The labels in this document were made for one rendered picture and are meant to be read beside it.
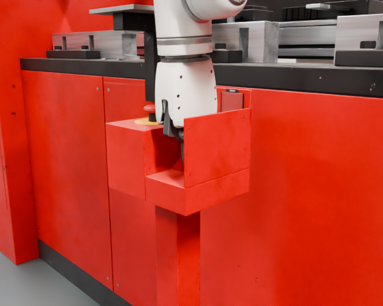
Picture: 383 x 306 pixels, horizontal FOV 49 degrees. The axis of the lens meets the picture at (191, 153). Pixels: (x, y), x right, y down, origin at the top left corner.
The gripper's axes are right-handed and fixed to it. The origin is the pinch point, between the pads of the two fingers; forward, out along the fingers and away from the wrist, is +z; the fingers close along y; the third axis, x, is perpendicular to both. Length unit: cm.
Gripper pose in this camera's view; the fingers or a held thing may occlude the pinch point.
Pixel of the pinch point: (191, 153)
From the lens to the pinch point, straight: 68.4
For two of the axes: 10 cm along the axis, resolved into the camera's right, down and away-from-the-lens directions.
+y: -6.9, 2.5, -6.8
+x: 7.2, 1.7, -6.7
